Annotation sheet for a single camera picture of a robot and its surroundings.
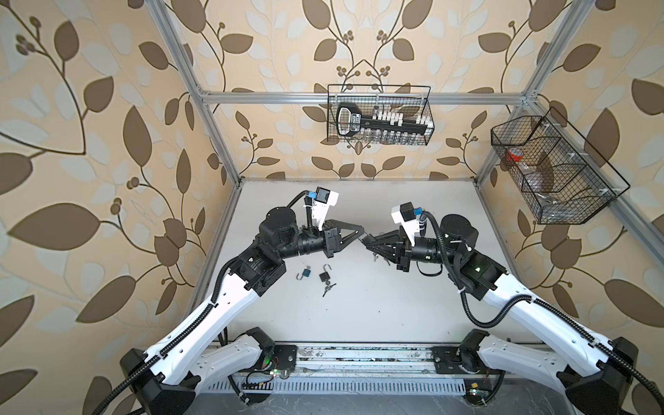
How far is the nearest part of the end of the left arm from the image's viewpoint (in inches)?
20.8

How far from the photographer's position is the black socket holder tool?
2.72 feet

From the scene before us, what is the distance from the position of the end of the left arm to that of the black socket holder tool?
413 mm
